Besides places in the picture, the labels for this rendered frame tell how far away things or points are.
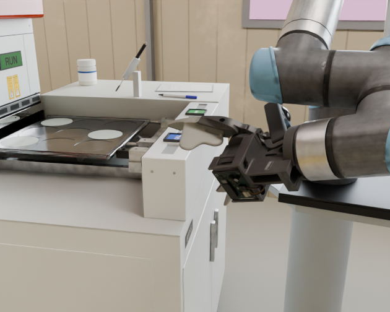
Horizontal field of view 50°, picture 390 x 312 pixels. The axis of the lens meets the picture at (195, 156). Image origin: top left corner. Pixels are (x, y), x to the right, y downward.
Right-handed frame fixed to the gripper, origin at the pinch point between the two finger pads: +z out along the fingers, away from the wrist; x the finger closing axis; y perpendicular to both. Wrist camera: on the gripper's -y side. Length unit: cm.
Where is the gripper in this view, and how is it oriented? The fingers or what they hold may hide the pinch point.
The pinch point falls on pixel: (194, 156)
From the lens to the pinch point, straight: 68.1
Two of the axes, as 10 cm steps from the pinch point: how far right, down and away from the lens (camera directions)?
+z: -7.5, 1.0, 6.5
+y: -4.1, 7.0, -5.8
